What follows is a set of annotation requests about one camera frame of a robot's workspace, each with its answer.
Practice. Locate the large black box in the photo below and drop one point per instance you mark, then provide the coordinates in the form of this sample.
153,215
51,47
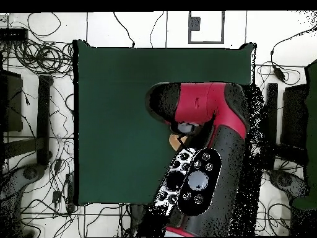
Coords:
11,104
294,116

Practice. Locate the small black adapter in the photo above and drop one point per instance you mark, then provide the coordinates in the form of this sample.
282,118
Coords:
56,196
58,164

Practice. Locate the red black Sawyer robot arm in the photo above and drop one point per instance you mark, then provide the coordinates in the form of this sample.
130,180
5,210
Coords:
198,101

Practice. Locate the dark green table cloth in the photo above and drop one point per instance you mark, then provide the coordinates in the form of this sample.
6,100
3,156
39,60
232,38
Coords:
111,99

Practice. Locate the small gray floor plate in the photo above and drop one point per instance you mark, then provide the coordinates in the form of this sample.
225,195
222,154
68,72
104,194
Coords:
195,24

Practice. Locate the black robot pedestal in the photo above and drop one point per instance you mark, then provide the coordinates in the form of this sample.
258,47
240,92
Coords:
135,218

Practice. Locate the black stand crossbar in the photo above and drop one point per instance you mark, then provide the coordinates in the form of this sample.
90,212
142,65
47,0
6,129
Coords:
289,153
19,147

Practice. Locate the long black stand bar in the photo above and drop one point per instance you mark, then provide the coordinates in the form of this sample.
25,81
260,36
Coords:
44,119
272,119

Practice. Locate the black power adapter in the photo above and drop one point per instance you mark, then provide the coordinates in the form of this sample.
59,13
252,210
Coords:
278,73

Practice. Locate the tan terry towel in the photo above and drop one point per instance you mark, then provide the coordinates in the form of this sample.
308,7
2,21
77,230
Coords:
174,142

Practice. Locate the flat black device box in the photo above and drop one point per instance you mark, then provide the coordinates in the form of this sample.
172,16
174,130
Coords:
13,34

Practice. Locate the gray floor frame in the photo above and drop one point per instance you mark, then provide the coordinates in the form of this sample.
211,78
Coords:
205,42

